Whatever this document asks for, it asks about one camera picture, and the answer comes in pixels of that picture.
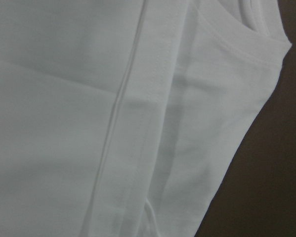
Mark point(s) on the white long-sleeve printed shirt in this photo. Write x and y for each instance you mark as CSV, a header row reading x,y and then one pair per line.
x,y
119,118

